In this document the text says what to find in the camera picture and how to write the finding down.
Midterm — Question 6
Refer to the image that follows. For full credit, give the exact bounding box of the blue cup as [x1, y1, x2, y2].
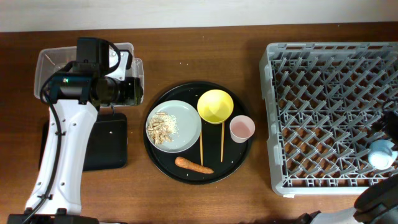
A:
[368, 139, 397, 170]

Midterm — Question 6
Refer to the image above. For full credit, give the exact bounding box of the round black tray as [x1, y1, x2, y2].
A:
[144, 82, 252, 185]

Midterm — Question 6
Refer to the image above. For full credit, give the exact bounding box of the pink cup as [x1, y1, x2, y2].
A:
[229, 115, 256, 143]

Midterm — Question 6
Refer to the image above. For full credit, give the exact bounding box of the clear plastic bin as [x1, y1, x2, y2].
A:
[34, 42, 144, 99]

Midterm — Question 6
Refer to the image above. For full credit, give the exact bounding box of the yellow bowl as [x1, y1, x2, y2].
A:
[197, 90, 234, 124]

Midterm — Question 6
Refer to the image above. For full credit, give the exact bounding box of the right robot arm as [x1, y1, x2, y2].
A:
[294, 111, 397, 224]

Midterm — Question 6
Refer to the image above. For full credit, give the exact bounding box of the orange carrot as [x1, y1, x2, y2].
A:
[175, 157, 214, 174]

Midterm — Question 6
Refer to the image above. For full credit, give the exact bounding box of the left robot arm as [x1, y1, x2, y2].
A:
[7, 69, 142, 223]

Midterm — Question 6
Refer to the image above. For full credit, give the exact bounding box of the grey dishwasher rack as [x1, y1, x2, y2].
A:
[259, 42, 397, 197]

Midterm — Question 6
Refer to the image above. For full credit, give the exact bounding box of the grey plate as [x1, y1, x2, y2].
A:
[144, 100, 201, 153]

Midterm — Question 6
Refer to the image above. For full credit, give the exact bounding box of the peanut shells pile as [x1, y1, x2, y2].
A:
[146, 111, 172, 145]

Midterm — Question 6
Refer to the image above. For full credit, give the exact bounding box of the black rectangular tray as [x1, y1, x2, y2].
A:
[38, 113, 129, 172]

